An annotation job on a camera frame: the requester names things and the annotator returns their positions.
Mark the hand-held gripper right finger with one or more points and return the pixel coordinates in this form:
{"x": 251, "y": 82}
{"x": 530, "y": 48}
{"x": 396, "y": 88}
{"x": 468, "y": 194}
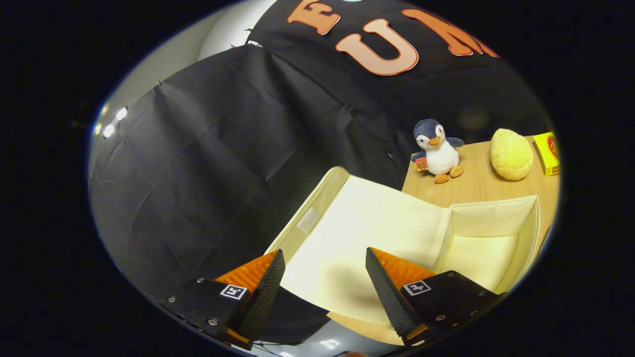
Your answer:
{"x": 392, "y": 297}

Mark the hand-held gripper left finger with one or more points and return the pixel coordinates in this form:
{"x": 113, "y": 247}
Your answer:
{"x": 263, "y": 297}

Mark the beige fabric storage box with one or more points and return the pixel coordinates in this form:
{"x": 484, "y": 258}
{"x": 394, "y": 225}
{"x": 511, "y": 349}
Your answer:
{"x": 377, "y": 223}

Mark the penguin plush toy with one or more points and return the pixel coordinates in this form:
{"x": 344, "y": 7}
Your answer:
{"x": 439, "y": 156}

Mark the black backdrop cloth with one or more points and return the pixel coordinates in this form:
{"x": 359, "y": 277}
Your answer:
{"x": 198, "y": 148}

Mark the yellow round plush cushion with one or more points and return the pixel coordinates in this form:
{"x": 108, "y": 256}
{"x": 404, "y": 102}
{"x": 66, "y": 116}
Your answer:
{"x": 511, "y": 153}

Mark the yellow book with red label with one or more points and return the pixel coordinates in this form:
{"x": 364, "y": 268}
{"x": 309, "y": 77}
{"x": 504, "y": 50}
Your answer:
{"x": 548, "y": 153}

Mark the bright ceiling light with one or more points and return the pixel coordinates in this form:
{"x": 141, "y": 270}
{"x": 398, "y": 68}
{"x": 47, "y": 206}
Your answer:
{"x": 107, "y": 131}
{"x": 121, "y": 113}

